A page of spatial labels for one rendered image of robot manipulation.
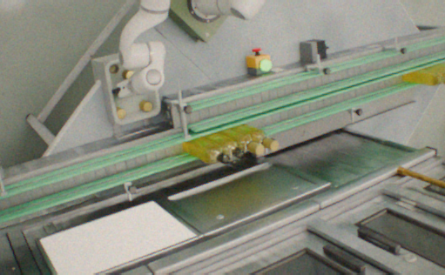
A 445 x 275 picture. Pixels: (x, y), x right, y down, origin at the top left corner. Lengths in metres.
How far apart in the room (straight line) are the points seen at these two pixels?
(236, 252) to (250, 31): 0.99
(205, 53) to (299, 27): 0.46
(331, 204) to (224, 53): 0.76
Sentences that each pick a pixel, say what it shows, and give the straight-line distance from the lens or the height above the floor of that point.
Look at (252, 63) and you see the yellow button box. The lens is 2.07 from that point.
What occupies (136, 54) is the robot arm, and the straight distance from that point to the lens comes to 1.56.
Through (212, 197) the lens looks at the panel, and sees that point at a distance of 1.71.
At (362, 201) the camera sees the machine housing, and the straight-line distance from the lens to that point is 1.68.
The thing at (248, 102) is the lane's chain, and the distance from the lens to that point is 1.98.
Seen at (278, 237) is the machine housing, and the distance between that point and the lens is 1.49.
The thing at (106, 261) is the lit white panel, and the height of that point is 1.26.
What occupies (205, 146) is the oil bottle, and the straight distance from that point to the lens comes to 1.72.
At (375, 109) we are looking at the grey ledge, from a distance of 2.45.
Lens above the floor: 2.51
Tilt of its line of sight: 57 degrees down
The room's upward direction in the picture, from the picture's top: 113 degrees clockwise
